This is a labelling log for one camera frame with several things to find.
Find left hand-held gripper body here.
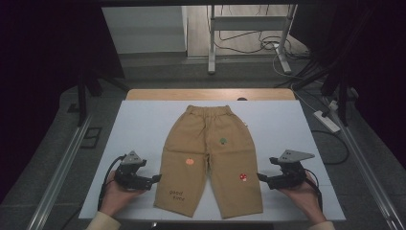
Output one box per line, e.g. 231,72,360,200
113,150,151,192

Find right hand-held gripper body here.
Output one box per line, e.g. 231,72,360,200
267,149,316,191

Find tan embroidered pants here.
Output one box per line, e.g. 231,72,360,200
153,103,264,220

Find person's left hand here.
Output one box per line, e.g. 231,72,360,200
101,170,147,219

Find person's right hand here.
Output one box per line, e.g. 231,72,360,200
277,170,327,225

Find white table mat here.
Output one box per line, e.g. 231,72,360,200
78,99,347,222

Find black floor socket plate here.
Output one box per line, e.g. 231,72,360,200
79,126,103,150

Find white power strip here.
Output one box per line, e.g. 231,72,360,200
312,109,342,134

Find black metal stand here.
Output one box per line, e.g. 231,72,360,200
291,58,351,127
76,68,130,127

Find dark curtain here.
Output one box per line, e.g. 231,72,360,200
288,0,406,171
0,0,126,205

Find right hand-held gripper black cable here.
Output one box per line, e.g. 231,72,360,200
303,168,324,214

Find black floor cable loop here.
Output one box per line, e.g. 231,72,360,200
310,128,350,166

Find aluminium floor rail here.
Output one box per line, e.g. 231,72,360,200
321,95,406,230
26,114,94,230

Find tangle of black floor cables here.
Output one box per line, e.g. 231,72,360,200
213,29,311,62

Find white metal stand frame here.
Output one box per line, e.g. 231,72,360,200
207,3,299,77

